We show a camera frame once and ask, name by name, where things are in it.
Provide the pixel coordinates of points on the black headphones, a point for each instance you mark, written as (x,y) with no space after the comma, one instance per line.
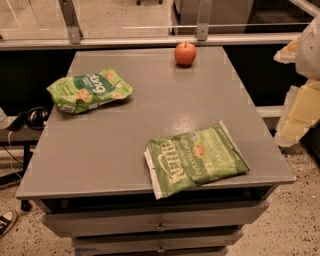
(34,119)

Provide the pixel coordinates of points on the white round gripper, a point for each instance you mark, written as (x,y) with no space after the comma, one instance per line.
(309,55)

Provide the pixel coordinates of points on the black side stand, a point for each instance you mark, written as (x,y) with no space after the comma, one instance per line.
(15,155)

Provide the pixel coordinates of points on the black and white sneaker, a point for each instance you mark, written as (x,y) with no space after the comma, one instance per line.
(7,221)

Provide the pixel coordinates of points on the grey lower drawer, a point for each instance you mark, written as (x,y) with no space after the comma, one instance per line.
(159,244)

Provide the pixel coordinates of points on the grey drawer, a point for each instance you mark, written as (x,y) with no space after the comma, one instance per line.
(159,244)
(138,220)

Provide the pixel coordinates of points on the grey upper drawer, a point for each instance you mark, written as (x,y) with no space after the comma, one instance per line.
(138,220)

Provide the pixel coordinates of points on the glass barrier with metal rail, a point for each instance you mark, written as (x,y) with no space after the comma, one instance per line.
(90,24)

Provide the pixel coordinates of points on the green Kettle jalapeno chip bag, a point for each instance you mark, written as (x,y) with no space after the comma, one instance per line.
(180,162)

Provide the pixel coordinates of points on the red apple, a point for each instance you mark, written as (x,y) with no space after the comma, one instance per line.
(185,53)

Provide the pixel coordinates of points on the light green snack bag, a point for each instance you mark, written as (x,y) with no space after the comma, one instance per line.
(81,93)

